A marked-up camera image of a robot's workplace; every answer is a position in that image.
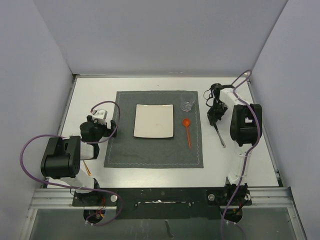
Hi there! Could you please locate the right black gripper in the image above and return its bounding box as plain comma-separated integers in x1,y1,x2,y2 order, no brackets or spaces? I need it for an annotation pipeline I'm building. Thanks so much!
207,100,229,126

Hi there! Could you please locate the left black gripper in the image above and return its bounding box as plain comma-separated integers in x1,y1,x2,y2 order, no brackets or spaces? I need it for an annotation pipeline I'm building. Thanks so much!
87,115,117,144

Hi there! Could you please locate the dark grey cloth placemat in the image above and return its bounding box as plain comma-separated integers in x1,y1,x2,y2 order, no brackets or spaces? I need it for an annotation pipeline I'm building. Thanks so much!
104,90,204,169

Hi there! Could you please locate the clear plastic cup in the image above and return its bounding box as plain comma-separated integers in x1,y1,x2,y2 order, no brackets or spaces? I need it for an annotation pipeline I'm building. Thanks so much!
180,91,196,112

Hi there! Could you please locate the orange plastic spoon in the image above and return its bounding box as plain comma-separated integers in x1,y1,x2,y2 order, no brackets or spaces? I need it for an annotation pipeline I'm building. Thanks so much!
182,118,192,149

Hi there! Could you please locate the silver table knife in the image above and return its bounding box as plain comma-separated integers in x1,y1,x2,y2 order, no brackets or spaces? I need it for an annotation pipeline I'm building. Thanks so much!
213,124,226,148

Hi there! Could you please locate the white square plate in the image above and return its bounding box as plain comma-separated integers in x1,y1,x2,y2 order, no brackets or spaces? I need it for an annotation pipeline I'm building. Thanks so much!
133,104,174,139

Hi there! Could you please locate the gold fork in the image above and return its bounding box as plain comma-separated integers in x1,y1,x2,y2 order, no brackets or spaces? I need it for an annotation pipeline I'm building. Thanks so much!
82,160,92,177

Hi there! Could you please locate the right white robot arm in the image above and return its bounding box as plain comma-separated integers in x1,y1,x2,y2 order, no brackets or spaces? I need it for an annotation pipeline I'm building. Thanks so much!
207,83,263,185

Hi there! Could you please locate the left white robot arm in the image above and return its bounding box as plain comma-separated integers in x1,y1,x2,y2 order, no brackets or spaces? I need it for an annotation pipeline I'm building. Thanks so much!
40,115,118,206

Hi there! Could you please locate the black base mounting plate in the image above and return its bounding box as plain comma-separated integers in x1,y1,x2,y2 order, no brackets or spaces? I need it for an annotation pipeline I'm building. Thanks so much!
72,185,252,224

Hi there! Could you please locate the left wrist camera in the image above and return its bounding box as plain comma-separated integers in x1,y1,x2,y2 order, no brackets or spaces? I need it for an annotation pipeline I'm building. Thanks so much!
91,108,108,125

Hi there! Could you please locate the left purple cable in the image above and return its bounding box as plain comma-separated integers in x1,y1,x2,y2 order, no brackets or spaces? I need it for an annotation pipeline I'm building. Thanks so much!
19,100,125,227

